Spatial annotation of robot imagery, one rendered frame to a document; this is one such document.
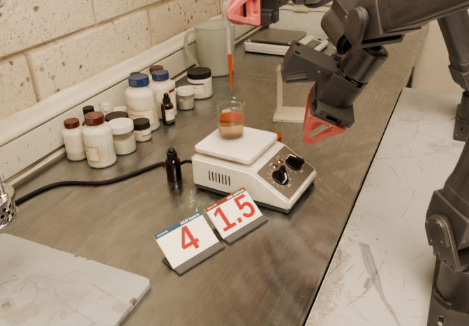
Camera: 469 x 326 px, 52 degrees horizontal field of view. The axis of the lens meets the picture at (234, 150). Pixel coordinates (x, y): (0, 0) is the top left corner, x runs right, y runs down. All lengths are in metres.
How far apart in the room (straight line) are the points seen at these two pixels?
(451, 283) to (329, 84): 0.32
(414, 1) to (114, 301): 0.55
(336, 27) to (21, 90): 0.65
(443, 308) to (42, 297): 0.54
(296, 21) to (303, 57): 1.15
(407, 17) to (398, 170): 0.42
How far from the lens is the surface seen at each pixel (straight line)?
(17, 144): 1.05
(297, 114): 1.21
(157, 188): 0.95
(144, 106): 1.14
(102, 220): 0.88
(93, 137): 1.01
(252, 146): 0.88
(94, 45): 1.25
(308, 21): 1.89
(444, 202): 0.65
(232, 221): 0.81
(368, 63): 0.75
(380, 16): 0.69
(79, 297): 0.73
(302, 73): 0.77
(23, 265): 0.82
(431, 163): 1.06
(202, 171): 0.90
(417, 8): 0.65
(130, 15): 1.37
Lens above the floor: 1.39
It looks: 28 degrees down
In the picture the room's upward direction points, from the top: 2 degrees counter-clockwise
